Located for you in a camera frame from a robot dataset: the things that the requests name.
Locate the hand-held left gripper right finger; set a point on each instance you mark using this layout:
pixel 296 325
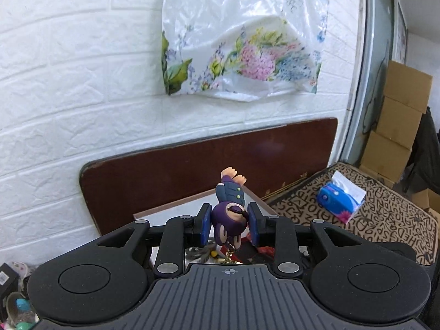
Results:
pixel 252 225

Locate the dark hanging garment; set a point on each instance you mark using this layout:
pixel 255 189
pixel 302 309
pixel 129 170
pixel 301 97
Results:
pixel 426 151

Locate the black carton box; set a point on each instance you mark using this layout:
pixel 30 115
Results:
pixel 7 285

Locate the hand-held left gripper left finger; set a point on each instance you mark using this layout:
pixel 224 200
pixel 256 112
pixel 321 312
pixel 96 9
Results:
pixel 205 225

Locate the brown cardboard carton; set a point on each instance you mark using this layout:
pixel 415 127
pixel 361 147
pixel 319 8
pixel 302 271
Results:
pixel 385 156
pixel 409 84
pixel 398 123
pixel 428 201

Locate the blue tissue pack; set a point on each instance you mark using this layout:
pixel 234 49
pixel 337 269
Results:
pixel 338 201

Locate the letter printed blanket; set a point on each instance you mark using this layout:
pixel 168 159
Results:
pixel 378 223

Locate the floral plastic bag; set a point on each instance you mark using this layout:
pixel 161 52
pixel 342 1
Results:
pixel 240 34

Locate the dark brown wooden board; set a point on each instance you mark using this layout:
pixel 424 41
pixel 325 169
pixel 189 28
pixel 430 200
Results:
pixel 172 168

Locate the grey furry item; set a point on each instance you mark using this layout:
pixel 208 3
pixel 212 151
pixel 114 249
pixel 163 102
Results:
pixel 197 254

